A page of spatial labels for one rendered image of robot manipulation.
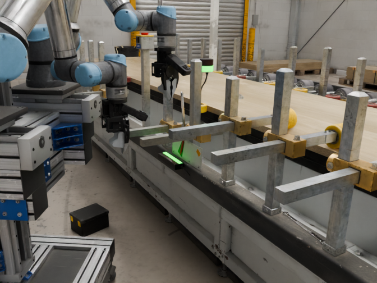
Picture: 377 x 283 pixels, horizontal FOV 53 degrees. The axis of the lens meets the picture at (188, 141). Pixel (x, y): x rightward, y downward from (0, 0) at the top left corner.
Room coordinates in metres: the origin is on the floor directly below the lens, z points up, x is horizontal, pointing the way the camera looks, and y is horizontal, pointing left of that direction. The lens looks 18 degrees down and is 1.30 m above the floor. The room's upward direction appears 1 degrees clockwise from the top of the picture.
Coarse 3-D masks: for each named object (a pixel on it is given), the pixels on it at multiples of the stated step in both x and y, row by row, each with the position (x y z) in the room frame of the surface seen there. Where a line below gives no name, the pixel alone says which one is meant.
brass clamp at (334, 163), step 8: (328, 160) 0.91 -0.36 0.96; (336, 160) 0.89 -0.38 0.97; (344, 160) 0.88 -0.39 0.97; (360, 160) 0.88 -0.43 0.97; (328, 168) 0.91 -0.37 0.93; (336, 168) 0.89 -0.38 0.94; (360, 168) 0.83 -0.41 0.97; (368, 168) 0.82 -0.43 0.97; (360, 176) 0.83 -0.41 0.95; (368, 176) 0.81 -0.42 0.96; (376, 176) 0.81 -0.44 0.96; (360, 184) 0.82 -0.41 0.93; (368, 184) 0.81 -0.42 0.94; (376, 184) 0.81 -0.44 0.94
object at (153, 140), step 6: (144, 138) 1.37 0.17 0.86; (150, 138) 1.38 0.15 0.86; (156, 138) 1.38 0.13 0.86; (162, 138) 1.40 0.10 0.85; (168, 138) 1.41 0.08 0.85; (186, 138) 1.45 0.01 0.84; (192, 138) 1.47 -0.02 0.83; (144, 144) 1.36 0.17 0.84; (150, 144) 1.37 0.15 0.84; (156, 144) 1.38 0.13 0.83
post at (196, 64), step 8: (192, 64) 1.53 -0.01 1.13; (200, 64) 1.53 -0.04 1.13; (192, 72) 1.52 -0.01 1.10; (200, 72) 1.53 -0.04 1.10; (192, 80) 1.52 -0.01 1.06; (200, 80) 1.53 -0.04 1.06; (192, 88) 1.52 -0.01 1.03; (200, 88) 1.53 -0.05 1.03; (192, 96) 1.52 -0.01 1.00; (200, 96) 1.53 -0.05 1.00; (192, 104) 1.52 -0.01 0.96; (200, 104) 1.53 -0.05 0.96; (192, 112) 1.52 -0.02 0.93; (200, 112) 1.53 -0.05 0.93; (192, 120) 1.52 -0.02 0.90
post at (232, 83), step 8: (232, 80) 1.30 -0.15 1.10; (232, 88) 1.30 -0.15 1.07; (232, 96) 1.30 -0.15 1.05; (232, 104) 1.30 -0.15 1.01; (224, 112) 1.32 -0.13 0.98; (232, 112) 1.30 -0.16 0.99; (224, 136) 1.32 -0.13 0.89; (232, 136) 1.31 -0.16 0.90; (224, 144) 1.32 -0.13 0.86; (232, 144) 1.31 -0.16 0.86; (224, 168) 1.31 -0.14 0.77; (232, 168) 1.31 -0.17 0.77; (224, 176) 1.31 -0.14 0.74; (232, 176) 1.31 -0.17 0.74
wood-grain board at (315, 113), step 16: (128, 64) 3.49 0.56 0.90; (160, 80) 2.56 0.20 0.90; (208, 80) 2.59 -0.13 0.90; (224, 80) 2.61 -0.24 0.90; (240, 80) 2.62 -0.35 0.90; (176, 96) 2.08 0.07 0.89; (208, 96) 2.03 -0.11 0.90; (224, 96) 2.04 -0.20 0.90; (256, 96) 2.05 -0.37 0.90; (272, 96) 2.06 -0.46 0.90; (304, 96) 2.08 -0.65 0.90; (320, 96) 2.09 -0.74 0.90; (240, 112) 1.66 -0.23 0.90; (256, 112) 1.67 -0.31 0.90; (272, 112) 1.67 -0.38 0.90; (304, 112) 1.68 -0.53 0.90; (320, 112) 1.69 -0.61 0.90; (336, 112) 1.69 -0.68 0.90; (368, 112) 1.70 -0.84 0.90; (256, 128) 1.48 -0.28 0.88; (304, 128) 1.41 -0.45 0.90; (320, 128) 1.42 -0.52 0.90; (368, 128) 1.43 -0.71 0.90; (320, 144) 1.21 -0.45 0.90; (368, 144) 1.22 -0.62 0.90; (368, 160) 1.07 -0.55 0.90
